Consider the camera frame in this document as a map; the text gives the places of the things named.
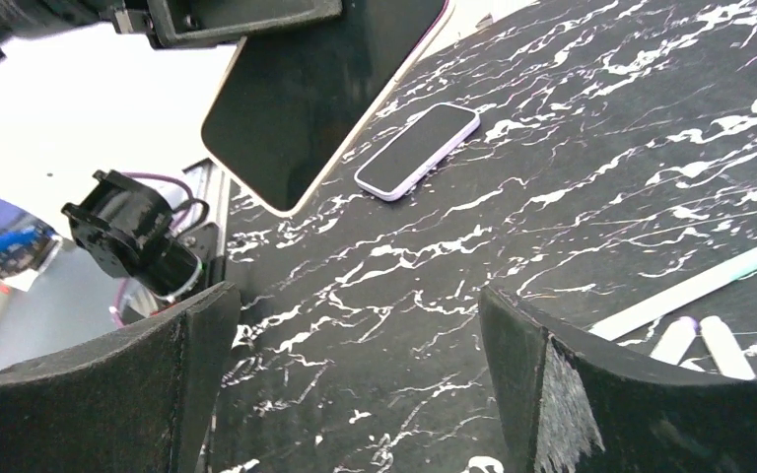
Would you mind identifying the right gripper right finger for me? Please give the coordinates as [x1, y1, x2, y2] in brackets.
[479, 287, 757, 472]

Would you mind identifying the phone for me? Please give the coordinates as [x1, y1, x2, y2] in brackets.
[201, 0, 449, 213]
[354, 102, 480, 202]

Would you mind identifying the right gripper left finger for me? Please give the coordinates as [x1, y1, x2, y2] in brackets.
[0, 282, 241, 472]

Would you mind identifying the white pen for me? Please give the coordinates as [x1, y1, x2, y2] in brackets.
[700, 316, 756, 380]

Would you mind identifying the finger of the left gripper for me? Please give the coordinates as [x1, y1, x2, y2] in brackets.
[110, 0, 343, 49]

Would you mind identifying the green capped white marker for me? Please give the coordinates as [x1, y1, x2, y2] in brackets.
[588, 246, 757, 341]

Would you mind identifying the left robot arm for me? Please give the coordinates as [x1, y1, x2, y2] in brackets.
[62, 1, 343, 303]

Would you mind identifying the phone in lilac case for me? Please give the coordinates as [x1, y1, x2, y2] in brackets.
[354, 102, 480, 202]

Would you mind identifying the aluminium frame rail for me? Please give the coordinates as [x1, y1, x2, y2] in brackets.
[181, 160, 232, 289]

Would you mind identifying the purple capped white marker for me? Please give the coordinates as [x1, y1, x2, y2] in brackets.
[650, 316, 699, 366]

